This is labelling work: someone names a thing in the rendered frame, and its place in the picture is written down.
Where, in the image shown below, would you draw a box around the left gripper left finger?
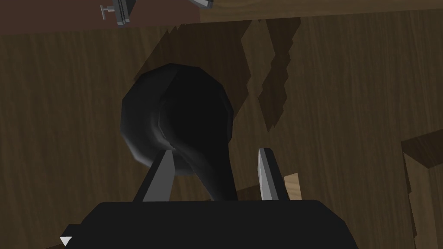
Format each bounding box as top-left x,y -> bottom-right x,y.
132,149 -> 175,202

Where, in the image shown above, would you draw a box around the grey metal bracket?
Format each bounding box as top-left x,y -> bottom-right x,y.
188,0 -> 214,10
100,0 -> 131,27

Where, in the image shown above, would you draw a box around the black round door knob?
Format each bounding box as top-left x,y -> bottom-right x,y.
120,63 -> 239,202

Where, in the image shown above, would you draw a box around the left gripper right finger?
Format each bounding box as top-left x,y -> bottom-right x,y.
257,147 -> 290,201

